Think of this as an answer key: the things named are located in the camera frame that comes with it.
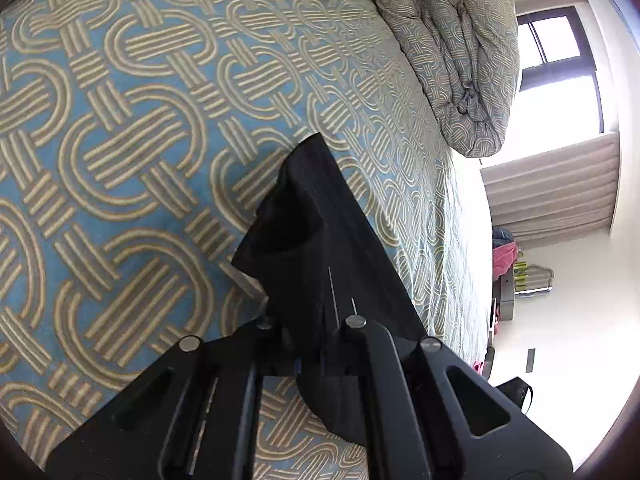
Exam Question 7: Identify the beige window curtain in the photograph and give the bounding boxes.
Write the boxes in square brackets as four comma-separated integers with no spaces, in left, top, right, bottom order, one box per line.
[480,133,620,249]

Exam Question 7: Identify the black pants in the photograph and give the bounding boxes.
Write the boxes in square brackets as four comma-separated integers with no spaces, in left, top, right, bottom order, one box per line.
[232,133,426,445]

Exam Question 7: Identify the dark framed window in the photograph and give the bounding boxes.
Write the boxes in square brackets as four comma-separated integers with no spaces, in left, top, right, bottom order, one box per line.
[518,6,604,133]

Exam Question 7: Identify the folded patterned comforter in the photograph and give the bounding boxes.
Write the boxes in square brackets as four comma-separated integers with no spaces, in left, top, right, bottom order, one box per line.
[375,0,521,158]

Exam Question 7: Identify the blue beige patterned bedspread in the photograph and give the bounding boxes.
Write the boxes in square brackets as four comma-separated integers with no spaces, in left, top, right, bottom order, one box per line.
[1,0,490,467]

